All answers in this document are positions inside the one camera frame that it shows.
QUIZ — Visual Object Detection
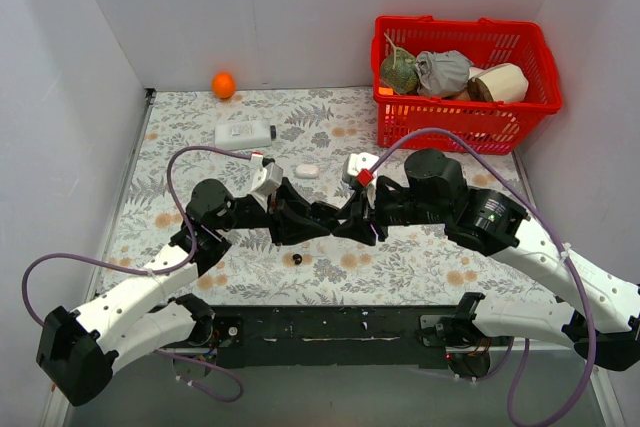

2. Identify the black earbud charging case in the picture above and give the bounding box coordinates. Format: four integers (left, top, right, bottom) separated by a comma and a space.
310, 201, 340, 230

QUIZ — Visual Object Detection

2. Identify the white earbud charging case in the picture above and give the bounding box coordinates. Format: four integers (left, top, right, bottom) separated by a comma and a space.
294, 164, 320, 179

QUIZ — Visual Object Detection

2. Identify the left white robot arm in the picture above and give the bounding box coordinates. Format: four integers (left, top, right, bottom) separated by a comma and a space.
36, 179, 338, 406

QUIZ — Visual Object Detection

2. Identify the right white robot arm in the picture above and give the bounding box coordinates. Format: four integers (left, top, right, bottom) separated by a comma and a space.
332, 149, 639, 371

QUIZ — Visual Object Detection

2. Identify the white plastic bottle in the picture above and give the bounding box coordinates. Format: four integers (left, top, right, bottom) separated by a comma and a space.
214, 120, 277, 151

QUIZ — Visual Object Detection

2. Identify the red plastic basket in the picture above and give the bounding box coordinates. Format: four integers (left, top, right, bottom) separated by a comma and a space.
371, 15, 563, 155

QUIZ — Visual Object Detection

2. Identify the green melon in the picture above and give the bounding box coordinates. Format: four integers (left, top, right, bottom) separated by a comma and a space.
379, 34, 419, 95

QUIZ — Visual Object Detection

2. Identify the grey crumpled cloth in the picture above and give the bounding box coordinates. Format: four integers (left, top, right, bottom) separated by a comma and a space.
414, 50, 473, 98

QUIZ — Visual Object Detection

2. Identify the orange fruit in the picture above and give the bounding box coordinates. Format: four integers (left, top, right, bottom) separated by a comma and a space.
211, 72, 236, 99

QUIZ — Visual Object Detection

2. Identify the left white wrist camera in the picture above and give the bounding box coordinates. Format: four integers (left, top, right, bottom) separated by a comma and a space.
249, 151, 283, 211

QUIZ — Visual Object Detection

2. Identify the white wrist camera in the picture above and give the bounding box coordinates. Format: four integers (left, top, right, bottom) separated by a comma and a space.
342, 152, 379, 206
249, 151, 283, 211

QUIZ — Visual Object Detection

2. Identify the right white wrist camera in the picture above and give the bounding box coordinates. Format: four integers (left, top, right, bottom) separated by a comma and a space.
342, 152, 379, 206

